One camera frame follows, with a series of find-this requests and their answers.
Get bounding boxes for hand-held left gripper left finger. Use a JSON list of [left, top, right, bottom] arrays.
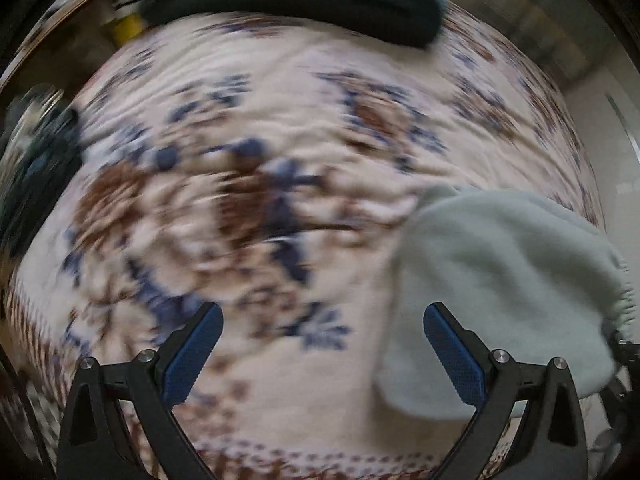
[[56, 301, 224, 480]]

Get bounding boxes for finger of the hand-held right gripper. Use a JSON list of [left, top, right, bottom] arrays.
[[606, 330, 640, 363]]

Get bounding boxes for light green pants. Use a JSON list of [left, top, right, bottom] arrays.
[[375, 183, 636, 421]]

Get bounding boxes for white headboard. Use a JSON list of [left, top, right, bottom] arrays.
[[565, 80, 640, 306]]

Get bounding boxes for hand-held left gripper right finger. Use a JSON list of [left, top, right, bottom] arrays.
[[422, 301, 588, 480]]

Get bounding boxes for dark blue bag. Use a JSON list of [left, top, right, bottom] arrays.
[[0, 105, 83, 261]]

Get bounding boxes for yellow box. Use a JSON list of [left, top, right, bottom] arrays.
[[112, 12, 146, 46]]

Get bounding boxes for floral bed sheet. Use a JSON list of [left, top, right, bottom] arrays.
[[0, 10, 608, 480]]

